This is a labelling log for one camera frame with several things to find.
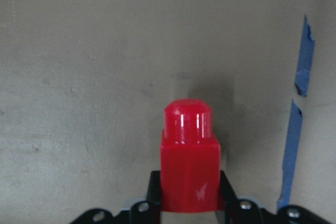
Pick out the red toy block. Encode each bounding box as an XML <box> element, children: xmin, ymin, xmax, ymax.
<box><xmin>160</xmin><ymin>99</ymin><xmax>221</xmax><ymax>213</ymax></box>

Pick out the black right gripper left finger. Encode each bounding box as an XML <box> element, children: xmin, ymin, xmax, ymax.
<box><xmin>145</xmin><ymin>170</ymin><xmax>162</xmax><ymax>224</ymax></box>

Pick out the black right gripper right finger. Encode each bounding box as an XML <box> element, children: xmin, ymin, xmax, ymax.
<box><xmin>216</xmin><ymin>170</ymin><xmax>237</xmax><ymax>224</ymax></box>

